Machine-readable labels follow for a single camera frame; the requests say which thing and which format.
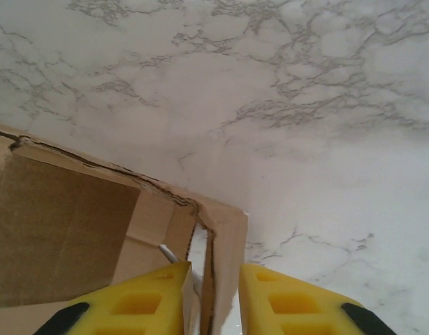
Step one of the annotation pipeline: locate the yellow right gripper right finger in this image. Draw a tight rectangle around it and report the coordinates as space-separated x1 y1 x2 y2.
239 263 393 335

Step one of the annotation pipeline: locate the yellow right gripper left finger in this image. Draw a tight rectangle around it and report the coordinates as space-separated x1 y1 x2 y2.
39 261 193 335

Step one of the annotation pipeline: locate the brown cardboard paper box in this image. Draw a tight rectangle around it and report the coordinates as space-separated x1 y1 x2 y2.
0 120 249 335

